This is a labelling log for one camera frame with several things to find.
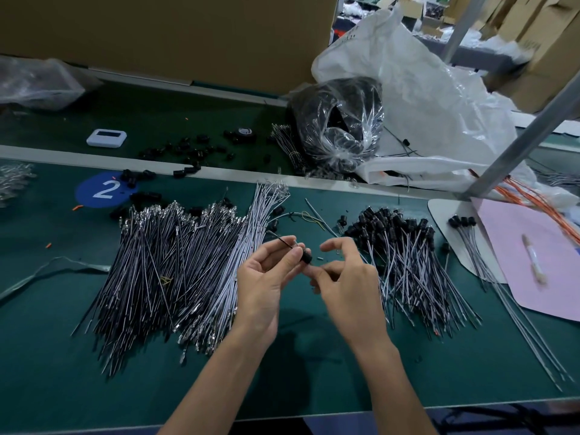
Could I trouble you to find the pink paper sheet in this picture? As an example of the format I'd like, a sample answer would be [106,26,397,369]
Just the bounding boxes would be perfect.
[473,197,580,323]

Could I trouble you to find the clear plastic strip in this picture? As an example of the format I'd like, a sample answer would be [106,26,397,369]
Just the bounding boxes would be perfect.
[0,256,112,303]

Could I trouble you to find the person's left forearm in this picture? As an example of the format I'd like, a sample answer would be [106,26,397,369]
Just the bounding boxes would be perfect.
[158,326,277,435]

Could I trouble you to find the pile of grey wires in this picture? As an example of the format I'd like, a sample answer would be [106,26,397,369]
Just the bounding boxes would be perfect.
[71,182,291,377]

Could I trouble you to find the pile of wires with black caps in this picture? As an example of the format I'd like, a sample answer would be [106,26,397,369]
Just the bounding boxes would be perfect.
[343,207,483,339]

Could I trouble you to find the blue round number sticker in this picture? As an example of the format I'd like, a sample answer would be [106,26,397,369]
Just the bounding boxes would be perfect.
[75,171,139,209]

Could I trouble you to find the person's right hand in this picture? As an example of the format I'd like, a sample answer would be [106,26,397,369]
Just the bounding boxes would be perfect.
[303,236,391,354]

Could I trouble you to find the person's left hand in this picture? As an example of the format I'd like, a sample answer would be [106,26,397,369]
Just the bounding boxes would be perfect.
[234,235,311,345]

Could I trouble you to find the crumpled clear plastic bag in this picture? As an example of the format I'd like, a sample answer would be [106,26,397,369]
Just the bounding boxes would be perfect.
[0,57,103,112]

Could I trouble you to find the stack of cardboard boxes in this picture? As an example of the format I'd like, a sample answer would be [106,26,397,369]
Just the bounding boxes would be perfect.
[489,0,580,114]

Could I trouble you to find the small bundle of capped wires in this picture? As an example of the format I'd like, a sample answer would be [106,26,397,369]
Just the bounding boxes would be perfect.
[448,215,576,393]

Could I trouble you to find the grey metal frame post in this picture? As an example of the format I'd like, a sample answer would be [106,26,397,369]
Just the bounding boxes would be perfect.
[441,0,491,64]
[466,72,580,200]

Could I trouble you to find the large white plastic sack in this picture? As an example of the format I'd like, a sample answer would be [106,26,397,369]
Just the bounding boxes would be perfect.
[311,6,580,196]

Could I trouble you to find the brown cardboard panel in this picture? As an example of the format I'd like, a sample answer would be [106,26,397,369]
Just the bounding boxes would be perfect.
[0,0,341,96]

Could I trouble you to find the clear bag with black contents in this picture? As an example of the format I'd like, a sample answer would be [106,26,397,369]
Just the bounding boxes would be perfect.
[290,77,384,173]

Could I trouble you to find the small white timer device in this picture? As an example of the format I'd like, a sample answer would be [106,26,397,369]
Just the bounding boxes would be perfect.
[86,128,128,149]

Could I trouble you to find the black plastic caps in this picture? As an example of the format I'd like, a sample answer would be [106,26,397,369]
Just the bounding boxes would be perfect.
[109,128,286,223]

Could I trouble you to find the bundle of orange wires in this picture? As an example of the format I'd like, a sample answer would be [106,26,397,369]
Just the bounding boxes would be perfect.
[494,175,580,245]

